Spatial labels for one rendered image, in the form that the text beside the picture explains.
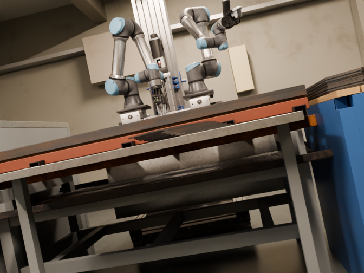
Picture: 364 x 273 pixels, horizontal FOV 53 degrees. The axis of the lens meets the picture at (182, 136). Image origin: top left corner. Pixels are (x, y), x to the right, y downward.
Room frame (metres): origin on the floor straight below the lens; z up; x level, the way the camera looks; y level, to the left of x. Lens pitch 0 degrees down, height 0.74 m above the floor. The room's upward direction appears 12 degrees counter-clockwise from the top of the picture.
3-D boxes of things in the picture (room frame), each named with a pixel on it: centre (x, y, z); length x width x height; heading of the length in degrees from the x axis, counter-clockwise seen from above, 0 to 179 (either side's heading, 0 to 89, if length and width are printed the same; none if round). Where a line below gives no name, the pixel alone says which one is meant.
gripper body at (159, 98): (2.43, 0.10, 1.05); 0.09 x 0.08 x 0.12; 170
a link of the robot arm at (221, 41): (2.51, -0.39, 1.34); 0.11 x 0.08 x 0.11; 111
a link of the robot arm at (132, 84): (2.76, 0.31, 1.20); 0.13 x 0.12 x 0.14; 143
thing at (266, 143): (2.40, -0.10, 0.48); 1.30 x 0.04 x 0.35; 81
